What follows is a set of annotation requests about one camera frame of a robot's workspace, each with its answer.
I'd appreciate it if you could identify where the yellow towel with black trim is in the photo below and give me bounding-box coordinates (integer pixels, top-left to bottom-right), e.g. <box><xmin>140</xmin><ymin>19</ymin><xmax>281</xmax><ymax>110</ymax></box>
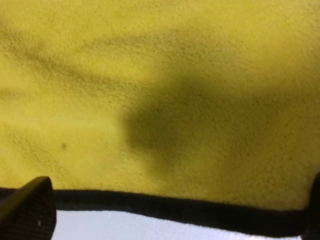
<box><xmin>0</xmin><ymin>0</ymin><xmax>320</xmax><ymax>237</ymax></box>

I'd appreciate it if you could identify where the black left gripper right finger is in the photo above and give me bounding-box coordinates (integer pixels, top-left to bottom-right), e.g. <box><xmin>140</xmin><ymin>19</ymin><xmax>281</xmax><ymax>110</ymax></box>
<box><xmin>302</xmin><ymin>173</ymin><xmax>320</xmax><ymax>240</ymax></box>

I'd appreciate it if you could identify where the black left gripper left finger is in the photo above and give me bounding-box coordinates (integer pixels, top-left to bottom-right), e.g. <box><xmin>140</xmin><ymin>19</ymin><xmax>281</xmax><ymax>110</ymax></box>
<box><xmin>0</xmin><ymin>176</ymin><xmax>57</xmax><ymax>240</ymax></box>

